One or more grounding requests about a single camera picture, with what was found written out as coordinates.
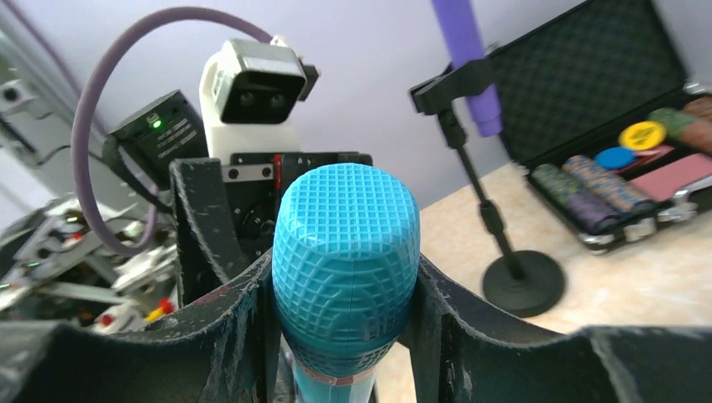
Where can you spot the black poker chip case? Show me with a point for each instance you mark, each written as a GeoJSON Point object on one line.
{"type": "Point", "coordinates": [572, 85]}

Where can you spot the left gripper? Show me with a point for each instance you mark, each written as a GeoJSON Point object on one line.
{"type": "Point", "coordinates": [210, 254]}

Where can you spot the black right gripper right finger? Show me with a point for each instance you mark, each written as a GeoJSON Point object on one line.
{"type": "Point", "coordinates": [465, 350]}

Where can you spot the yellow big blind chip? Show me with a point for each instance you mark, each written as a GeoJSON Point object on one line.
{"type": "Point", "coordinates": [642, 136]}

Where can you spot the red card deck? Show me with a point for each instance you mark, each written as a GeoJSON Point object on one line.
{"type": "Point", "coordinates": [662, 183]}

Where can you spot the blue poker chip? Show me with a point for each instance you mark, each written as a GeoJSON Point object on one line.
{"type": "Point", "coordinates": [615, 158]}

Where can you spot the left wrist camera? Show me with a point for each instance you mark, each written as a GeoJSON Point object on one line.
{"type": "Point", "coordinates": [247, 92]}

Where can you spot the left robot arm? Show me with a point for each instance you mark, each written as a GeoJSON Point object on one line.
{"type": "Point", "coordinates": [77, 253]}

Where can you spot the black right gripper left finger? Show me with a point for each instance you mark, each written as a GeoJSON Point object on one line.
{"type": "Point", "coordinates": [222, 347]}

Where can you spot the black round-base mic stand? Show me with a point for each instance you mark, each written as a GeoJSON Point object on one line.
{"type": "Point", "coordinates": [525, 283]}

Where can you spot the teal microphone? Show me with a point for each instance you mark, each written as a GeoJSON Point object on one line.
{"type": "Point", "coordinates": [344, 264]}

